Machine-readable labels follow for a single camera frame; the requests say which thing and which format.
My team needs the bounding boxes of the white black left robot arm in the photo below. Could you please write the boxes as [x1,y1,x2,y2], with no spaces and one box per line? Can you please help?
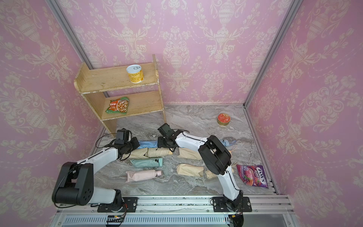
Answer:
[52,128,140,213]

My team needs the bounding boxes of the wooden two-tier shelf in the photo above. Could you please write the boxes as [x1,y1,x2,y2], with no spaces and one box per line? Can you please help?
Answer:
[74,55,165,134]

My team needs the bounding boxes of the aluminium corner frame post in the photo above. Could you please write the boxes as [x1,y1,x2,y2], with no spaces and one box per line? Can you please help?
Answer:
[46,0,94,70]
[244,0,303,109]

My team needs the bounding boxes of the purple candy bag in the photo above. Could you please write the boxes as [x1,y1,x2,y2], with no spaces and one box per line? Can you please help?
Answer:
[236,165,268,188]

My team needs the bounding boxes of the green orange snack packet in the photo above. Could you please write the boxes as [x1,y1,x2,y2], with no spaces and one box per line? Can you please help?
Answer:
[105,97,129,114]

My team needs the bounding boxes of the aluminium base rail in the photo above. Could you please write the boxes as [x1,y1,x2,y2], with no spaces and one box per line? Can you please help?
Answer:
[51,195,299,227]

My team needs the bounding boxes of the aluminium corner frame post left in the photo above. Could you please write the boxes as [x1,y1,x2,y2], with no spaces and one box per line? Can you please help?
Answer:
[46,0,94,70]

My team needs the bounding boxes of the pink sleeved umbrella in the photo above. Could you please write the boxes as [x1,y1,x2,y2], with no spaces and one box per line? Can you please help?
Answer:
[126,169,162,183]

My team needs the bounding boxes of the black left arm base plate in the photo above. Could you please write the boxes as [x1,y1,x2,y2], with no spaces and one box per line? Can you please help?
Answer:
[97,197,139,213]

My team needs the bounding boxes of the yellow cup noodle container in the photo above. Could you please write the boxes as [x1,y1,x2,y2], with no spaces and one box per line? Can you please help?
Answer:
[126,64,144,83]

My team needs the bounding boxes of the aluminium corner frame post right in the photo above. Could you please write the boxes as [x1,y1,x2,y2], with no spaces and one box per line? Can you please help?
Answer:
[244,0,303,109]

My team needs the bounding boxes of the mint green sleeved umbrella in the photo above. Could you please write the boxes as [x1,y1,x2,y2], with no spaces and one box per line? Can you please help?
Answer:
[131,158,163,168]

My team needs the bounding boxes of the round gold red candy tin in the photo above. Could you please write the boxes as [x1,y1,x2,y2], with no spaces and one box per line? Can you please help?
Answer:
[217,113,231,126]

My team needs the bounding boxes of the beige sleeved umbrella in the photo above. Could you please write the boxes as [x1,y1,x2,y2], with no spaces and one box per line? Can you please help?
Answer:
[177,164,204,177]
[146,148,173,158]

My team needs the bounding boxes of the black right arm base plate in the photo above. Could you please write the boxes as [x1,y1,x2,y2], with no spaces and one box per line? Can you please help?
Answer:
[210,196,252,213]

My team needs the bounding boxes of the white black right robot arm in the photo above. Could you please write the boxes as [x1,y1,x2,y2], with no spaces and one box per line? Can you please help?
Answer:
[158,123,243,212]

